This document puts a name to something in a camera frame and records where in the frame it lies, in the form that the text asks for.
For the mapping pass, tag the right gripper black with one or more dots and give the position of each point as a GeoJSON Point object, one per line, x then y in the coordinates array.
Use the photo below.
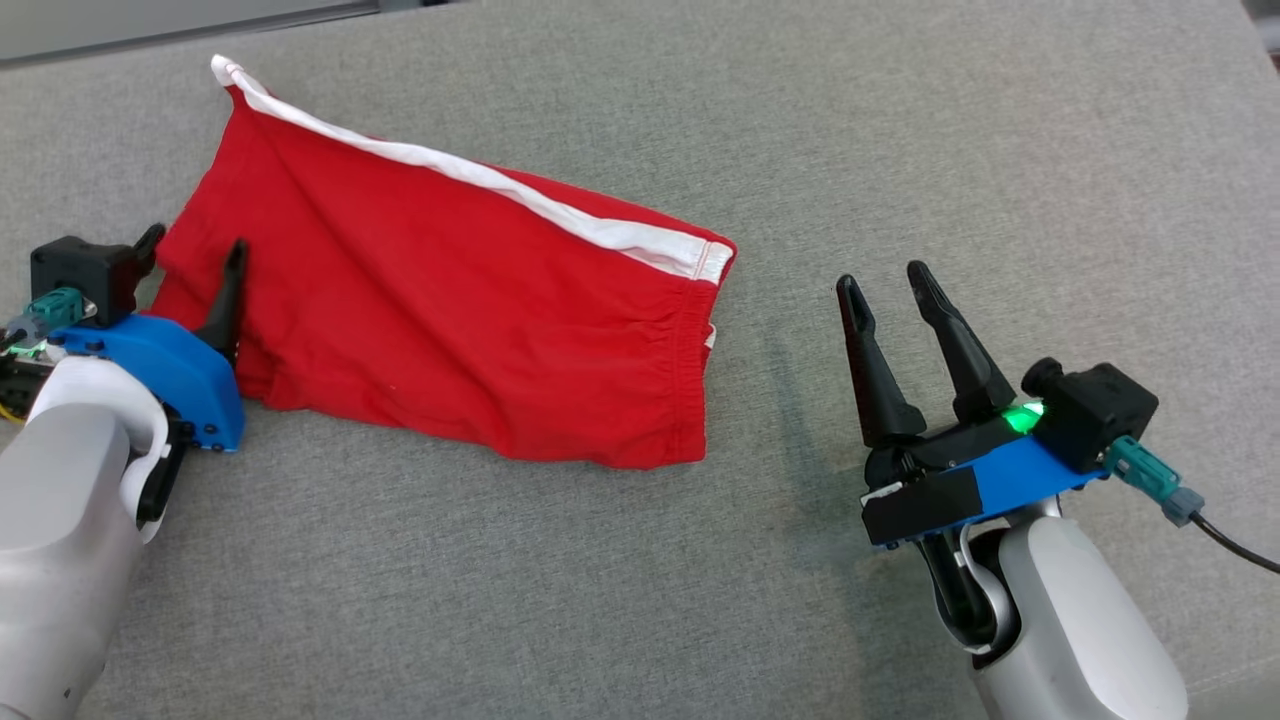
{"type": "Point", "coordinates": [950, 445]}

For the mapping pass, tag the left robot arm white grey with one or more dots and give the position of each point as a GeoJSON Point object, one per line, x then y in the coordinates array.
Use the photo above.
{"type": "Point", "coordinates": [60, 520]}

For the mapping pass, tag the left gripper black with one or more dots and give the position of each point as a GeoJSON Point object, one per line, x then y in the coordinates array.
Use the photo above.
{"type": "Point", "coordinates": [15, 385]}

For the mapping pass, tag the red shorts with white stripe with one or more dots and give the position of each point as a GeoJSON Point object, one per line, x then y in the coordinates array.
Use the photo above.
{"type": "Point", "coordinates": [450, 330]}

